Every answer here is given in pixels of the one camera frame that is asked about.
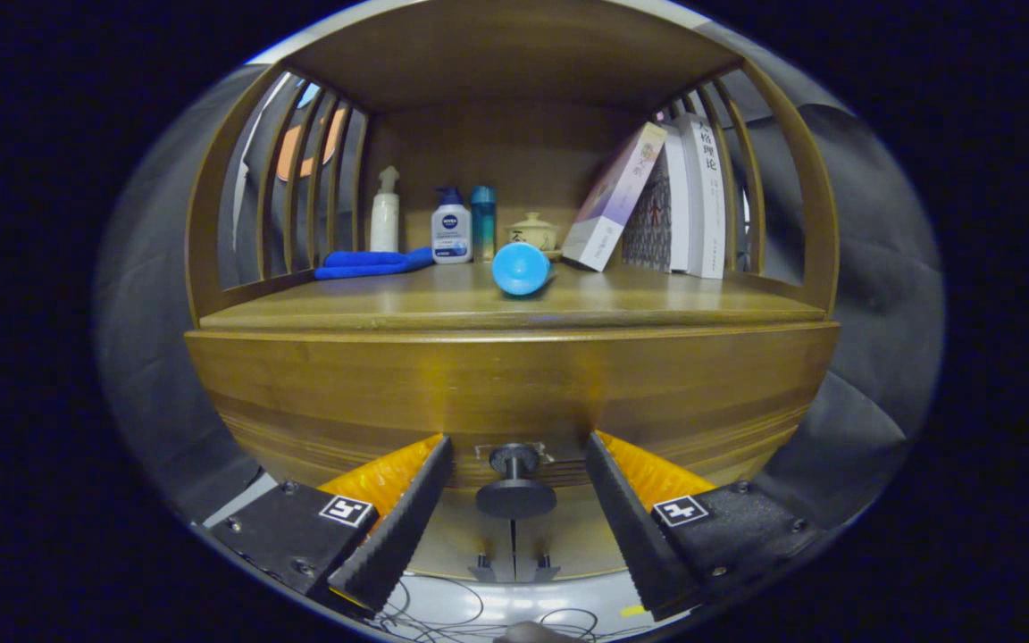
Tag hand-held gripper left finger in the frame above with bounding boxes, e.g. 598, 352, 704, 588
206, 434, 456, 617

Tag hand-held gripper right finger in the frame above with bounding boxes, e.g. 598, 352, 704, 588
584, 430, 824, 622

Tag wooden drawer with black knob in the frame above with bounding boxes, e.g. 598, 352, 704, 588
184, 321, 841, 521

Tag blue squeeze tube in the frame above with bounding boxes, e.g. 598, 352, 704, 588
491, 242, 558, 297

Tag wooden cabinet door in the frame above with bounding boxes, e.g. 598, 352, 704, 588
514, 487, 636, 580
407, 487, 515, 581

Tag wooden countertop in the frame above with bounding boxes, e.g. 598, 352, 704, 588
199, 262, 828, 333

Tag brown wooden cabinet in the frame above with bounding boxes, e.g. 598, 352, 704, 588
184, 0, 841, 586

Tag blue folded cloth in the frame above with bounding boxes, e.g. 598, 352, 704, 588
314, 247, 435, 281

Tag white bottle with blue cap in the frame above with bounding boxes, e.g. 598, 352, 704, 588
431, 187, 473, 265

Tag white spray bottle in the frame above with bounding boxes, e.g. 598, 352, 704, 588
370, 166, 401, 254

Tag patterned cover book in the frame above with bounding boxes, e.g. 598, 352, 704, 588
622, 125, 692, 274

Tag beige lidded teacup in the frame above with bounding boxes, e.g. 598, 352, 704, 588
506, 212, 562, 262

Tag slim teal bottle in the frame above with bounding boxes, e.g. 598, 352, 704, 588
471, 186, 498, 263

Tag white book with black lettering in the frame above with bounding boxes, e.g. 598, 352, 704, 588
673, 113, 728, 280

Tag purple and white book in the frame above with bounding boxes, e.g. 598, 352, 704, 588
561, 122, 668, 272

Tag black floor cables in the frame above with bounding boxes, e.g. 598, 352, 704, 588
372, 576, 632, 643

